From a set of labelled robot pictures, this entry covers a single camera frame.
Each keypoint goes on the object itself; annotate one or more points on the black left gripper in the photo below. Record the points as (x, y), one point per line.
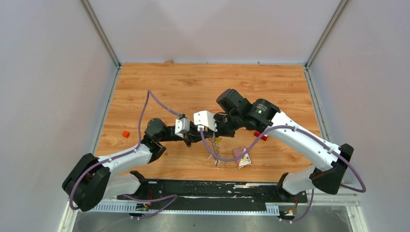
(192, 136)

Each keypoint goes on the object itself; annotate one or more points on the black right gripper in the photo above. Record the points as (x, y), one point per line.
(219, 132)

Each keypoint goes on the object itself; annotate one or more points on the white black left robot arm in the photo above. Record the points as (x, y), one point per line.
(94, 179)

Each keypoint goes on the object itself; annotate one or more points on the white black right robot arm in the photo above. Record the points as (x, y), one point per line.
(329, 160)

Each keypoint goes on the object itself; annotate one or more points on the red white toy brick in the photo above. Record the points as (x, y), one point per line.
(261, 136)

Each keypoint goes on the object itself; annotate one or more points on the playing card box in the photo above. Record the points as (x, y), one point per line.
(245, 159)

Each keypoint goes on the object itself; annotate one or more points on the small orange brick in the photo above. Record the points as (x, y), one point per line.
(126, 134)

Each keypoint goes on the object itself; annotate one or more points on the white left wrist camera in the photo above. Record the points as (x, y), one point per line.
(182, 126)

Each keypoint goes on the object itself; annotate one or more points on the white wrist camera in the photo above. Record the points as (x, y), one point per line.
(204, 119)
(182, 126)

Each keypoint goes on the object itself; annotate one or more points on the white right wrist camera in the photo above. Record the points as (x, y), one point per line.
(204, 119)

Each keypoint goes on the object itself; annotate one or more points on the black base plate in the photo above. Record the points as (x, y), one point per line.
(214, 195)

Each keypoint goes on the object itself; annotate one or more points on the slotted white cable duct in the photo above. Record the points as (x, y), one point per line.
(134, 208)

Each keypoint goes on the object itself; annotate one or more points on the aluminium frame rail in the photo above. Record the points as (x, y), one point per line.
(344, 197)

